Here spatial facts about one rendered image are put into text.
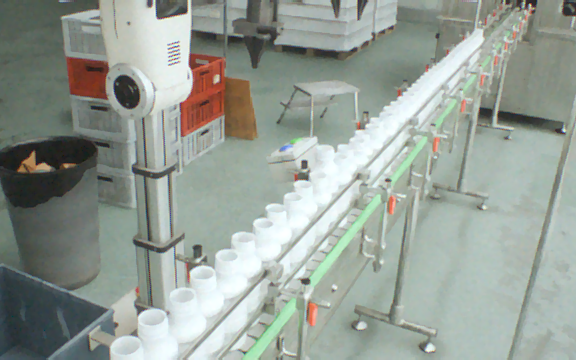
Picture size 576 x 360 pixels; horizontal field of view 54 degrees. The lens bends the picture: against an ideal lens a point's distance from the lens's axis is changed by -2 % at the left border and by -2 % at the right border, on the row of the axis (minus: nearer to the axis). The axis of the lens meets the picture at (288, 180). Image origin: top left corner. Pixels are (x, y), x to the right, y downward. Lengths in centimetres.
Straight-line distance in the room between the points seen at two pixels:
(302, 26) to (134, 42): 619
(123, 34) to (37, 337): 77
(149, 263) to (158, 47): 70
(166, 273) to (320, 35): 599
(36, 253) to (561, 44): 440
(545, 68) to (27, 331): 483
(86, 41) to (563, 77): 392
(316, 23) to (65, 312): 663
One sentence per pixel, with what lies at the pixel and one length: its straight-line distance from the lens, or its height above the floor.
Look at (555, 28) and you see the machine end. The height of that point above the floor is 91.
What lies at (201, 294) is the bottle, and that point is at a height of 114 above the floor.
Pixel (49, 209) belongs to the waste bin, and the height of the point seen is 46.
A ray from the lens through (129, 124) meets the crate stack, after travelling 337.
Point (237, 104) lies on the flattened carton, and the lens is 453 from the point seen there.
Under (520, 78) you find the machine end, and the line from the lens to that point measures 554.
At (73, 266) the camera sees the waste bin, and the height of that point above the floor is 14.
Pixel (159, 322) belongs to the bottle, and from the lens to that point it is 79.
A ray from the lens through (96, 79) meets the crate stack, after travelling 342.
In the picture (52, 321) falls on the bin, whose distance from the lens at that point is 131.
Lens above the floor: 163
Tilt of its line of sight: 25 degrees down
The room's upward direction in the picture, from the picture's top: 3 degrees clockwise
